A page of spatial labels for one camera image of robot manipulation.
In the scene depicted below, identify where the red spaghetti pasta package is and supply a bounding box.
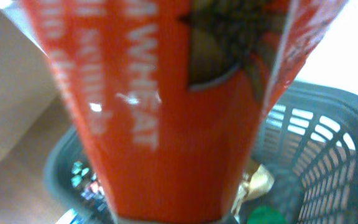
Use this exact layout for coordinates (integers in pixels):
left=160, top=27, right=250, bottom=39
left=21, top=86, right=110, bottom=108
left=0, top=0, right=349, bottom=224

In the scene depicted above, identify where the green lidded jar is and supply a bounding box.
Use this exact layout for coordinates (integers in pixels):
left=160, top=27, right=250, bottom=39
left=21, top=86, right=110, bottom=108
left=247, top=206, right=288, bottom=224

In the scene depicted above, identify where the Kleenex tissue multipack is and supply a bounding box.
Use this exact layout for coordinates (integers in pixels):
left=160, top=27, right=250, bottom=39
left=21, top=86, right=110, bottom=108
left=51, top=160, right=114, bottom=224

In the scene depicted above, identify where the beige Pantree snack bag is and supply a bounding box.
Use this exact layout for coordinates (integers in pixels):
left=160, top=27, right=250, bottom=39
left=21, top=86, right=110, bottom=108
left=231, top=159, right=275, bottom=221

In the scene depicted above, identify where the grey plastic mesh basket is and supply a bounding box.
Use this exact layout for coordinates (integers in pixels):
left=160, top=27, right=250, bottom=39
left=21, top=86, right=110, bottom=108
left=44, top=82, right=358, bottom=223

